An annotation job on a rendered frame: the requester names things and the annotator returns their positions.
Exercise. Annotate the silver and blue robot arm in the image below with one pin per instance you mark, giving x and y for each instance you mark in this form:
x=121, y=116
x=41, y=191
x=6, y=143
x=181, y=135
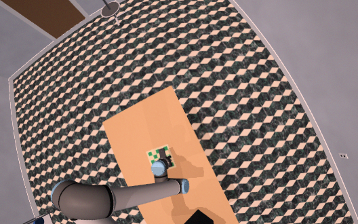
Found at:
x=93, y=204

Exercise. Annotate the green and cream chessboard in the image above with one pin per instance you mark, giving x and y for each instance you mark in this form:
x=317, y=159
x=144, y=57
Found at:
x=153, y=155

